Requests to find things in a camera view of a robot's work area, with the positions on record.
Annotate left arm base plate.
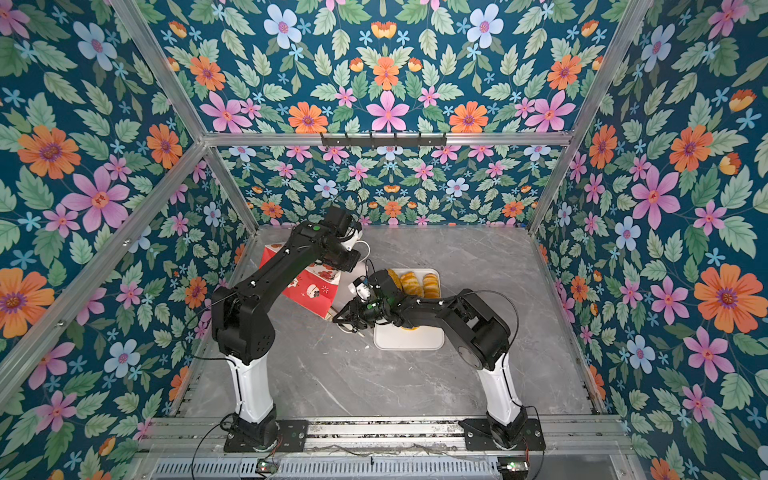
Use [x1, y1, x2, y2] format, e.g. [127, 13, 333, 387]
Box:
[224, 419, 309, 453]

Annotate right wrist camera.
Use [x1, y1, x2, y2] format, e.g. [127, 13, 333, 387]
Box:
[350, 276, 375, 304]

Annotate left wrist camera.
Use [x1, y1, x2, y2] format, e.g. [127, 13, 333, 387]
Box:
[339, 224, 363, 251]

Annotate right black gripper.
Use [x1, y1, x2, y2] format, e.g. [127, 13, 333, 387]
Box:
[333, 298, 392, 329]

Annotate long fake bread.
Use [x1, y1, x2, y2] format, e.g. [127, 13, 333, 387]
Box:
[422, 273, 441, 299]

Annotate black hook rail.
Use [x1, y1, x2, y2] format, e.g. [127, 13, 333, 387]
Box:
[320, 132, 448, 148]

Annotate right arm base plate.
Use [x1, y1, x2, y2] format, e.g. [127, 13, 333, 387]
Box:
[458, 418, 546, 452]

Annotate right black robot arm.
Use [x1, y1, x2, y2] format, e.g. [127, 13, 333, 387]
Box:
[333, 270, 528, 450]

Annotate white rectangular tray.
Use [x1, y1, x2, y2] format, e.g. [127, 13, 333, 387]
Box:
[373, 268, 445, 351]

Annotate yellow oval fake bread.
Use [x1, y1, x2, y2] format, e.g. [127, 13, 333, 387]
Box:
[387, 269, 403, 290]

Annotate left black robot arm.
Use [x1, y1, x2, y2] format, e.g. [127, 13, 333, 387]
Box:
[211, 207, 362, 451]

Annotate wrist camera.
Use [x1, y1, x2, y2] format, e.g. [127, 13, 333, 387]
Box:
[350, 276, 375, 304]
[339, 224, 363, 251]

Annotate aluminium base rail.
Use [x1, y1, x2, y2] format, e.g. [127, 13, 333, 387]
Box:
[138, 415, 634, 455]

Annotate red white paper bag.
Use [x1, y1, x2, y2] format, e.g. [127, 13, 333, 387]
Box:
[282, 262, 364, 321]

